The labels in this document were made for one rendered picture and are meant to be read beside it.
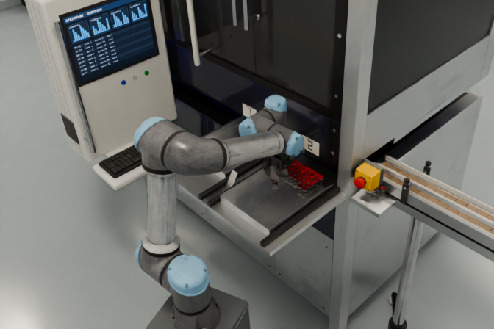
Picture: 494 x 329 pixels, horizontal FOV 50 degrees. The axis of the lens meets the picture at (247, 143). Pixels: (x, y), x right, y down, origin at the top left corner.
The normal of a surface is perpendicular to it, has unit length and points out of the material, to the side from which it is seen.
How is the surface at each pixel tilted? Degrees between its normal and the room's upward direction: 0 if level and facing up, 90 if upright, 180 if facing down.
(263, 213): 0
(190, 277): 8
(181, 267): 8
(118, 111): 90
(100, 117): 90
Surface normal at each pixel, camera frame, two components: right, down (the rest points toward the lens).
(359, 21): -0.74, 0.43
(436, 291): -0.05, -0.81
